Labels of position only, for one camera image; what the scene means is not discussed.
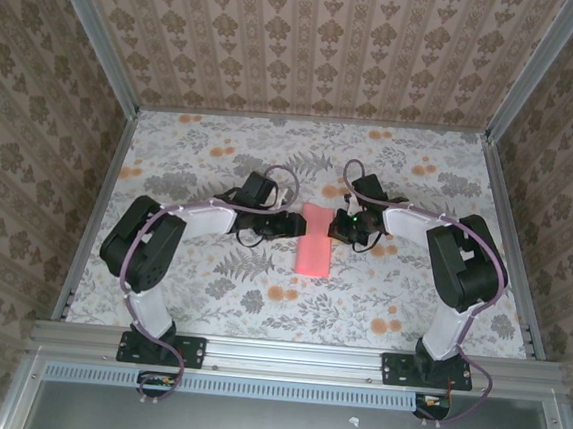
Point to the pink cloth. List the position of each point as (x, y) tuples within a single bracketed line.
[(313, 252)]

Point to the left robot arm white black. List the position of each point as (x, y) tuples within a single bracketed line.
[(205, 220)]

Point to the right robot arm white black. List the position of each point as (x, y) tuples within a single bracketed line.
[(406, 225)]

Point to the grey metal sheet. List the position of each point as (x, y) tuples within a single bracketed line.
[(248, 427)]

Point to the floral patterned table cover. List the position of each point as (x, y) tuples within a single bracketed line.
[(278, 314)]

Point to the small white paper scrap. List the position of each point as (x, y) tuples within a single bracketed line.
[(353, 421)]

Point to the long aluminium frame beam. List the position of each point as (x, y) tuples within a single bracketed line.
[(294, 358)]

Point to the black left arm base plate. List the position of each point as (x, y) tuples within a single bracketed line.
[(194, 352)]

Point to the aluminium side rail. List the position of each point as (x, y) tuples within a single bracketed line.
[(512, 244), (99, 208)]

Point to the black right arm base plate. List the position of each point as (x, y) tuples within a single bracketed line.
[(393, 369)]

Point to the slanted aluminium frame post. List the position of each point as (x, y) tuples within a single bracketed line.
[(535, 70), (96, 32)]

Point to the aluminium frame around metal sheet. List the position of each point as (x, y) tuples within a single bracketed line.
[(14, 401)]

